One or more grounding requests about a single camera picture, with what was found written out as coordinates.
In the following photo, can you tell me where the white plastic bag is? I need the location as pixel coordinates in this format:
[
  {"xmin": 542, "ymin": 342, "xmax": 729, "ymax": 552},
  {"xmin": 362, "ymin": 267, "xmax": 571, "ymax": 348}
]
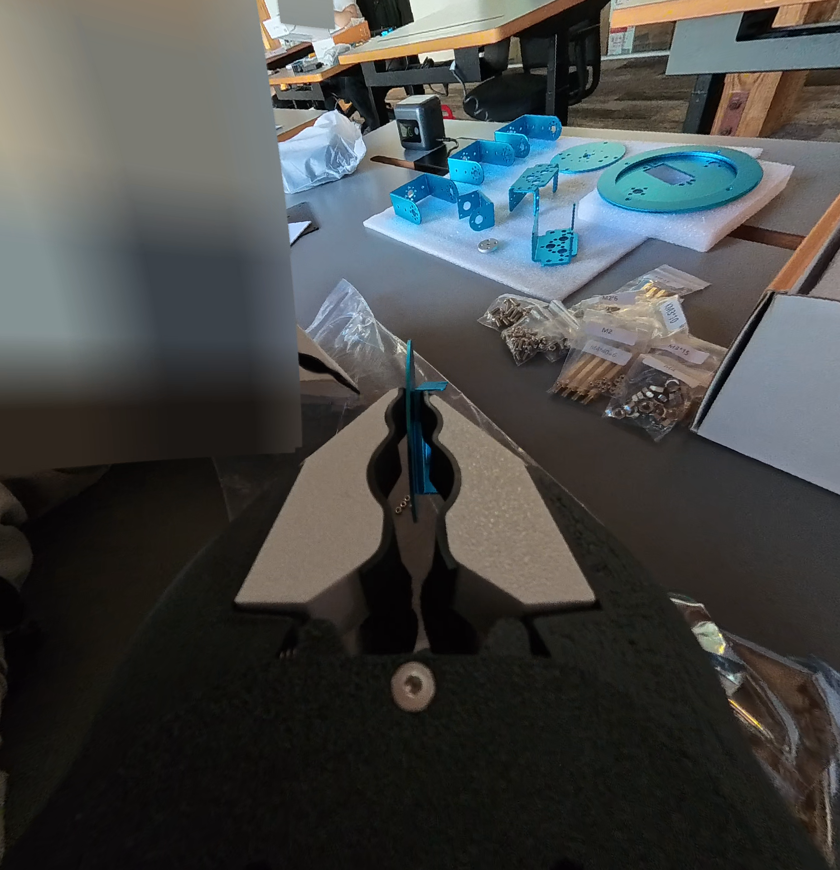
[{"xmin": 279, "ymin": 110, "xmax": 367, "ymax": 194}]

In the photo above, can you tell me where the clear plastic bag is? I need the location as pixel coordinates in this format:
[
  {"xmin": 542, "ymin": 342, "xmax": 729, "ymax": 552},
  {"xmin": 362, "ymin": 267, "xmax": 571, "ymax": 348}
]
[{"xmin": 303, "ymin": 279, "xmax": 840, "ymax": 870}]

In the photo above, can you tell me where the white foam block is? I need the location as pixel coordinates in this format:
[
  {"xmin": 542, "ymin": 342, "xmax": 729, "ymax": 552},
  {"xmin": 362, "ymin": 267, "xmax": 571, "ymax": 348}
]
[{"xmin": 576, "ymin": 146, "xmax": 795, "ymax": 254}]

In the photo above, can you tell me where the wooden office table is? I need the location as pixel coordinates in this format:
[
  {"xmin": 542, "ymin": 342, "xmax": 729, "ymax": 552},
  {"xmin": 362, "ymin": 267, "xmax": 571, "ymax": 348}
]
[
  {"xmin": 267, "ymin": 41, "xmax": 367, "ymax": 110},
  {"xmin": 338, "ymin": 0, "xmax": 594, "ymax": 110},
  {"xmin": 609, "ymin": 0, "xmax": 840, "ymax": 137}
]

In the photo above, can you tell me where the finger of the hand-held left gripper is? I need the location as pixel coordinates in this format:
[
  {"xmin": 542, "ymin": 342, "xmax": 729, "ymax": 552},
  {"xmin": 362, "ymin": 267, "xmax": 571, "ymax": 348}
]
[{"xmin": 298, "ymin": 325, "xmax": 362, "ymax": 396}]

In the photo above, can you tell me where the orange cardboard box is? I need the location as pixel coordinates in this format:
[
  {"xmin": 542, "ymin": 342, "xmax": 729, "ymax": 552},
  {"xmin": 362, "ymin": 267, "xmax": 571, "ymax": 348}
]
[{"xmin": 692, "ymin": 173, "xmax": 840, "ymax": 504}]

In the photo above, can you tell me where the blue round-end metal bracket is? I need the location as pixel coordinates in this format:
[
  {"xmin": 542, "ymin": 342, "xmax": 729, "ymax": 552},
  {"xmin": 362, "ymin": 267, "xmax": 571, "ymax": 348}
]
[
  {"xmin": 493, "ymin": 114, "xmax": 564, "ymax": 159},
  {"xmin": 447, "ymin": 139, "xmax": 516, "ymax": 186},
  {"xmin": 389, "ymin": 173, "xmax": 459, "ymax": 225}
]

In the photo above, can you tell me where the white foam sheet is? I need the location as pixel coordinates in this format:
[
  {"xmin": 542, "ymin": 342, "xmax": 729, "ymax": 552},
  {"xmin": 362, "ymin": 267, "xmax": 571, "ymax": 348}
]
[{"xmin": 362, "ymin": 136, "xmax": 795, "ymax": 301}]

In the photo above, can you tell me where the blue perforated mounting bracket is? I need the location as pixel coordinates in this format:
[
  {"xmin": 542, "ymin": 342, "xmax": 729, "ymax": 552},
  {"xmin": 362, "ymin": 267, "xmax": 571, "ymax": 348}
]
[{"xmin": 412, "ymin": 381, "xmax": 449, "ymax": 497}]

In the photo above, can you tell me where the blue perforated round plate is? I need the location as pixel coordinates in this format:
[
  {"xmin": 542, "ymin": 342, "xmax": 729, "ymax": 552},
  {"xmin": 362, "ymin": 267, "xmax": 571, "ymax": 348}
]
[{"xmin": 549, "ymin": 141, "xmax": 628, "ymax": 175}]

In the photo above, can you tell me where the pile of small hardware bags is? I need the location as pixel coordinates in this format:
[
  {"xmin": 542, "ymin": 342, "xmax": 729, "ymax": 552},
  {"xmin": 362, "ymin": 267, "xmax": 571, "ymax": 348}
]
[{"xmin": 478, "ymin": 265, "xmax": 728, "ymax": 443}]

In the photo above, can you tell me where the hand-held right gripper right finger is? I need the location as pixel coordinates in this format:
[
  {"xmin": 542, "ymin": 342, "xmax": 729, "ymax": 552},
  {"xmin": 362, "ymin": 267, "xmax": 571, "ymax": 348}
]
[{"xmin": 427, "ymin": 396, "xmax": 599, "ymax": 632}]

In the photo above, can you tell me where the grey device with display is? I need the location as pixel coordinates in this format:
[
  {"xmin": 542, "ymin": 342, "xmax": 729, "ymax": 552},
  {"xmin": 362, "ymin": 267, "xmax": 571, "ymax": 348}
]
[{"xmin": 393, "ymin": 95, "xmax": 448, "ymax": 149}]

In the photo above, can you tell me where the blue long metal bracket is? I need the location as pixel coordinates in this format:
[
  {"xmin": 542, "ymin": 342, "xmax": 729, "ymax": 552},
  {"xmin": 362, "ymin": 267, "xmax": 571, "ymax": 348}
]
[{"xmin": 508, "ymin": 163, "xmax": 560, "ymax": 213}]

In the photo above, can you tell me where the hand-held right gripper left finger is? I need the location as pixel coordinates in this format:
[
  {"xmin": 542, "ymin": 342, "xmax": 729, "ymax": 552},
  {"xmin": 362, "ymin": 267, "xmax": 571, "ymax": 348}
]
[{"xmin": 233, "ymin": 389, "xmax": 404, "ymax": 650}]

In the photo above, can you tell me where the blue metal ring plate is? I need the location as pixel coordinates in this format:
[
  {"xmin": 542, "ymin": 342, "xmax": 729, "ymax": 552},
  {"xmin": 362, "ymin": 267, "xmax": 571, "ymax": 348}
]
[{"xmin": 597, "ymin": 144, "xmax": 764, "ymax": 215}]

